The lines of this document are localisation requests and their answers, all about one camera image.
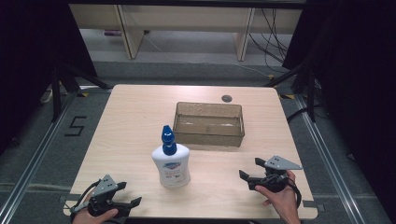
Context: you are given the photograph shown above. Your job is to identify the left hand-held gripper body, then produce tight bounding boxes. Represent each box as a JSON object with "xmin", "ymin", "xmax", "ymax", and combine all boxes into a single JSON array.
[{"xmin": 70, "ymin": 174, "xmax": 133, "ymax": 218}]

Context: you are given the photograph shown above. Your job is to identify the black hanging cables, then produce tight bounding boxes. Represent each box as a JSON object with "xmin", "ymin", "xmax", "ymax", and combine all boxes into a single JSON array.
[{"xmin": 247, "ymin": 7, "xmax": 291, "ymax": 75}]

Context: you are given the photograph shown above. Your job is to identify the white floor cable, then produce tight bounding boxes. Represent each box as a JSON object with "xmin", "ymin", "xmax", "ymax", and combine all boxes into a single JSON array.
[{"xmin": 238, "ymin": 63, "xmax": 276, "ymax": 79}]

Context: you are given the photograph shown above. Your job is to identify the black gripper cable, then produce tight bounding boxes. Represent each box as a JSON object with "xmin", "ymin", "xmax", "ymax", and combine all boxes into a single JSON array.
[
  {"xmin": 72, "ymin": 178, "xmax": 101, "ymax": 210},
  {"xmin": 283, "ymin": 174, "xmax": 304, "ymax": 209}
]

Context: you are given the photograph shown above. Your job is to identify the white desk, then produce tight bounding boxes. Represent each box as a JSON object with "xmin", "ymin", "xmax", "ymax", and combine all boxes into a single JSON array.
[{"xmin": 68, "ymin": 3, "xmax": 304, "ymax": 63}]

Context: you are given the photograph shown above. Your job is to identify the metal floor rail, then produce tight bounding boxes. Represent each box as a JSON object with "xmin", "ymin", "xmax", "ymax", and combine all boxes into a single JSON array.
[
  {"xmin": 0, "ymin": 89, "xmax": 80, "ymax": 224},
  {"xmin": 294, "ymin": 94, "xmax": 366, "ymax": 224}
]

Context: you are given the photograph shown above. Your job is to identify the black curtain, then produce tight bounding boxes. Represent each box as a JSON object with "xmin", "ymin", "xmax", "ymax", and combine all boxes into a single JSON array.
[
  {"xmin": 0, "ymin": 0, "xmax": 98, "ymax": 157},
  {"xmin": 280, "ymin": 0, "xmax": 396, "ymax": 217}
]

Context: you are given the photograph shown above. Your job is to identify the person's left hand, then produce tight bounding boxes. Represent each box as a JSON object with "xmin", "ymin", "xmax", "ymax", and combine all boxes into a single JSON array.
[{"xmin": 71, "ymin": 207, "xmax": 120, "ymax": 224}]

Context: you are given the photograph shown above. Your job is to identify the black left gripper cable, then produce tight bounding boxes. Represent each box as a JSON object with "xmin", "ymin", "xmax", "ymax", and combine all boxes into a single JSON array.
[{"xmin": 72, "ymin": 178, "xmax": 101, "ymax": 210}]

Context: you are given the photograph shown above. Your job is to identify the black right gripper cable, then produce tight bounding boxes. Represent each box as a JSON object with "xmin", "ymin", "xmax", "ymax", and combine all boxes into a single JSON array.
[{"xmin": 283, "ymin": 174, "xmax": 304, "ymax": 209}]

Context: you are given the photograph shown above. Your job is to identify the white pump bottle blue cap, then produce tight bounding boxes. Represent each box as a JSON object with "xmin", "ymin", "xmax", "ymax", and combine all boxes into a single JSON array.
[{"xmin": 150, "ymin": 124, "xmax": 191, "ymax": 189}]

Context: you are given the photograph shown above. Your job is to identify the black metal stand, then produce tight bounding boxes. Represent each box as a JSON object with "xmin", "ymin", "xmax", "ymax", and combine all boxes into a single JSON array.
[
  {"xmin": 50, "ymin": 63, "xmax": 114, "ymax": 123},
  {"xmin": 263, "ymin": 58, "xmax": 319, "ymax": 123}
]

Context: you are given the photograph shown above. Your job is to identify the clear brown plastic box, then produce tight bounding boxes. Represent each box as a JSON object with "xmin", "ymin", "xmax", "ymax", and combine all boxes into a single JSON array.
[{"xmin": 172, "ymin": 101, "xmax": 246, "ymax": 148}]

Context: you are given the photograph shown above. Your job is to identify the person's right hand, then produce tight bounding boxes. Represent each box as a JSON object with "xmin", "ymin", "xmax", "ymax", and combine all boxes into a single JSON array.
[{"xmin": 254, "ymin": 169, "xmax": 303, "ymax": 224}]

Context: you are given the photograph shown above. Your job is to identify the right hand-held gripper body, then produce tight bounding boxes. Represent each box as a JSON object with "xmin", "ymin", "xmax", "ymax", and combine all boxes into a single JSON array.
[{"xmin": 247, "ymin": 155, "xmax": 304, "ymax": 194}]

